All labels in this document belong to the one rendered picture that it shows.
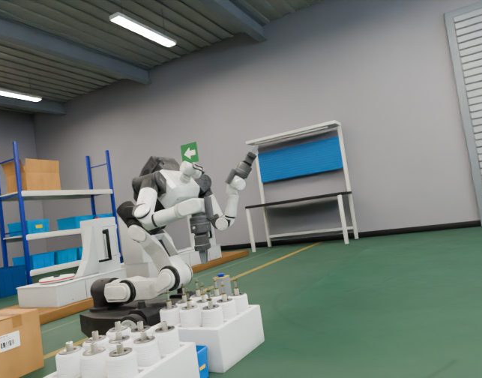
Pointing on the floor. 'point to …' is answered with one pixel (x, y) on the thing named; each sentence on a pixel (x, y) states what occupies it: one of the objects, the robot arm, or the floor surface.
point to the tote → (6, 280)
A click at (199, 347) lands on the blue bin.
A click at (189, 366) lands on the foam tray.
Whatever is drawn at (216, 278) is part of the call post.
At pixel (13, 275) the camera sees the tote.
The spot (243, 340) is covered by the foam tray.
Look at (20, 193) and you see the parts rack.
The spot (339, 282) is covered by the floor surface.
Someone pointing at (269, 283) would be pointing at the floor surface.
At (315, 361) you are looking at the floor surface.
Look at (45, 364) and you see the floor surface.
